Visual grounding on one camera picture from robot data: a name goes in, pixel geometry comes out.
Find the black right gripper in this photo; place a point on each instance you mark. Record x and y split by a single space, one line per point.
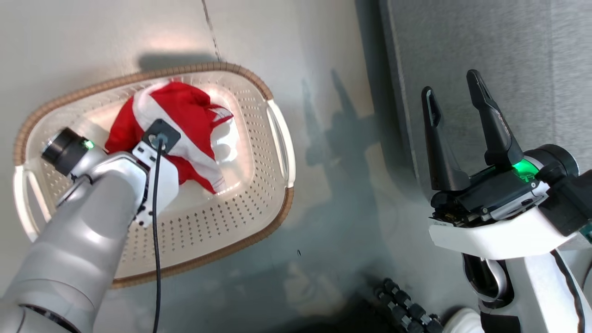
490 194

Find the red and white cloth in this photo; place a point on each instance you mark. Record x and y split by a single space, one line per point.
185 115

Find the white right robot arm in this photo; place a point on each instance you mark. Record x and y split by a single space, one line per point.
541 296

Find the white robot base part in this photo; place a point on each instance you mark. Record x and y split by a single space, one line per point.
462 322

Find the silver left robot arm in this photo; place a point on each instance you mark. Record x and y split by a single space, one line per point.
78 240

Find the white perforated laundry basket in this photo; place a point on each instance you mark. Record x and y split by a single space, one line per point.
208 222

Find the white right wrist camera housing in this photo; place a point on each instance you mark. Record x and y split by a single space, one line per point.
499 240

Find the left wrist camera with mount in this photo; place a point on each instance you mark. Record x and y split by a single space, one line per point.
159 138

